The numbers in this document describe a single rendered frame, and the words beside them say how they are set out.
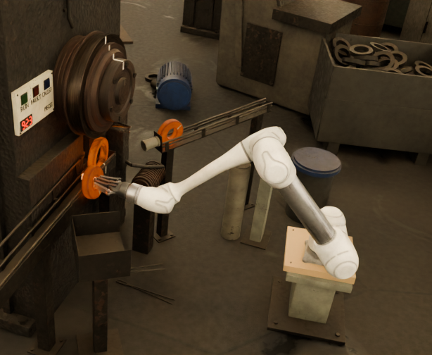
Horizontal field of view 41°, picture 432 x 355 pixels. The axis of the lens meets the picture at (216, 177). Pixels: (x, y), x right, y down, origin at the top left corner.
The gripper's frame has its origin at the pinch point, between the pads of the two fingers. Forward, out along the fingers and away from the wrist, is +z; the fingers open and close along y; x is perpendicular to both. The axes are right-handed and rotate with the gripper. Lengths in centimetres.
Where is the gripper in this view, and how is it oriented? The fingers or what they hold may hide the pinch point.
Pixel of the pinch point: (88, 178)
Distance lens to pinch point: 269.4
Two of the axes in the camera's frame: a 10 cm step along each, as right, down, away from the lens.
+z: -9.4, -3.0, 1.7
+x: 1.6, -8.2, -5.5
